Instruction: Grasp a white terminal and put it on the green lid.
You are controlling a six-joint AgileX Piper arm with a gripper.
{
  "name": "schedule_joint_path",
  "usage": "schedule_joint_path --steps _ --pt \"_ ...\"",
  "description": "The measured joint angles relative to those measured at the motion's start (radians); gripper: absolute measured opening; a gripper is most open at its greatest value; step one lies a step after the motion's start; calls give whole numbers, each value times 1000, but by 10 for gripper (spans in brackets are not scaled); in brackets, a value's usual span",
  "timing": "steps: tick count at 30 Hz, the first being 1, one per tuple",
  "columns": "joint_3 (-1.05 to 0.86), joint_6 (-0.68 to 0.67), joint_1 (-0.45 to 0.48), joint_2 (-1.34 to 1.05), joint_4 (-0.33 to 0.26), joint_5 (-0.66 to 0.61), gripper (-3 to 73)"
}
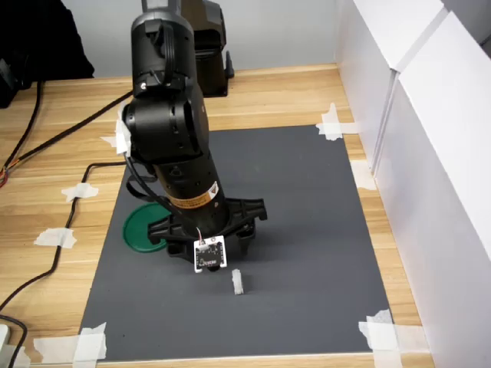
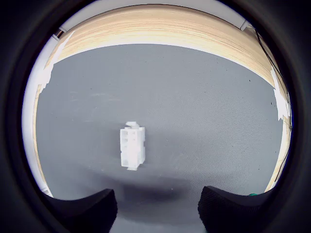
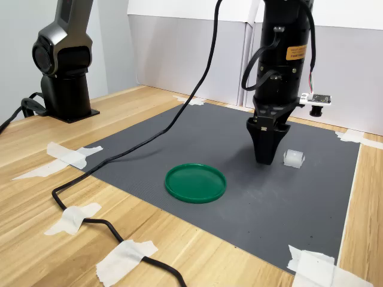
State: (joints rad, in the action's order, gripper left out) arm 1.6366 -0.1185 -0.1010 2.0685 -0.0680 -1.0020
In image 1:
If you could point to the small white plastic terminal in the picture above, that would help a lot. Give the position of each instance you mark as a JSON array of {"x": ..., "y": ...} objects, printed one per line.
[{"x": 238, "y": 283}]

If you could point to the round green lid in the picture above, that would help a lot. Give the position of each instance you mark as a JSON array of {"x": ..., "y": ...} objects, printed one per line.
[{"x": 136, "y": 230}]

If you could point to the dark grey mat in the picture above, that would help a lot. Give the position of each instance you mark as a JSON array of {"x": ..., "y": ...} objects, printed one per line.
[{"x": 287, "y": 230}]

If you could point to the white tape piece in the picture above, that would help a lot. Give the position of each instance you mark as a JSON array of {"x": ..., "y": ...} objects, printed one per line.
[
  {"x": 109, "y": 142},
  {"x": 331, "y": 126},
  {"x": 21, "y": 358},
  {"x": 80, "y": 191},
  {"x": 362, "y": 176},
  {"x": 387, "y": 337},
  {"x": 55, "y": 237},
  {"x": 88, "y": 345}
]

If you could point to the white partition panel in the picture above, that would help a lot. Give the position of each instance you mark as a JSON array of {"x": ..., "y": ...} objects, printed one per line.
[
  {"x": 441, "y": 211},
  {"x": 368, "y": 76}
]

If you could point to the white power strip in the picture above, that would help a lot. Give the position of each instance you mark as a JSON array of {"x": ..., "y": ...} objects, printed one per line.
[{"x": 4, "y": 335}]

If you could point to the black device box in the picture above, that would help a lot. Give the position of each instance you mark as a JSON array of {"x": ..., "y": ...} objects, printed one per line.
[{"x": 7, "y": 88}]

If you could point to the person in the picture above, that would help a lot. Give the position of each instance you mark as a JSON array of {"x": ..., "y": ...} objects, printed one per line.
[{"x": 73, "y": 38}]

